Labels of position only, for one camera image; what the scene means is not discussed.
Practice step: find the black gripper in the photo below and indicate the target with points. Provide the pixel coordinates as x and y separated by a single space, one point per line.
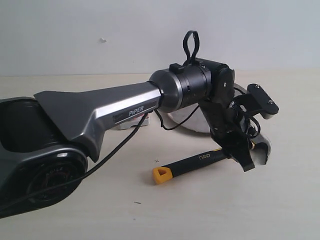
229 129

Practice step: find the yellow black claw hammer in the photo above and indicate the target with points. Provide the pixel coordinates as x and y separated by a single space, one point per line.
162 174

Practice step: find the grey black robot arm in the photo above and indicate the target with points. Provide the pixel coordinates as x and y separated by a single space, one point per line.
46 140

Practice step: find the red dome push button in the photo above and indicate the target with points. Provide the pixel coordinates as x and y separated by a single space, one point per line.
132 123

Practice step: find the round stainless steel plate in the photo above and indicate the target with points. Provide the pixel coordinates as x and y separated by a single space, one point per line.
196 123

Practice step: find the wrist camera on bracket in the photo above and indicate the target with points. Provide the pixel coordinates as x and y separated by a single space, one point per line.
257 101

